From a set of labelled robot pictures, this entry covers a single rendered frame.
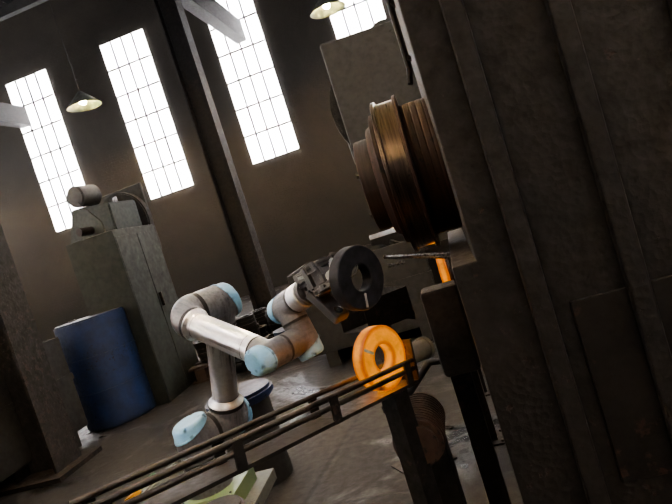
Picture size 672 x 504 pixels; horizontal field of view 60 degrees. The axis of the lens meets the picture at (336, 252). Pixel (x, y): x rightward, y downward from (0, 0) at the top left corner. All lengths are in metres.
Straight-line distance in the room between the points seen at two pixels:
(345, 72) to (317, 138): 7.65
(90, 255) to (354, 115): 2.45
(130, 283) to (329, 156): 7.57
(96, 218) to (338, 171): 4.94
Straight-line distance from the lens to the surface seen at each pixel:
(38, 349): 4.41
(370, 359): 1.38
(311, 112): 12.16
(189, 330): 1.71
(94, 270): 5.22
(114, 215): 9.40
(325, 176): 12.03
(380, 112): 1.69
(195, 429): 1.95
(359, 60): 4.50
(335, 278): 1.32
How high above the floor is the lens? 1.06
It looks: 3 degrees down
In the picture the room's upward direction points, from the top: 18 degrees counter-clockwise
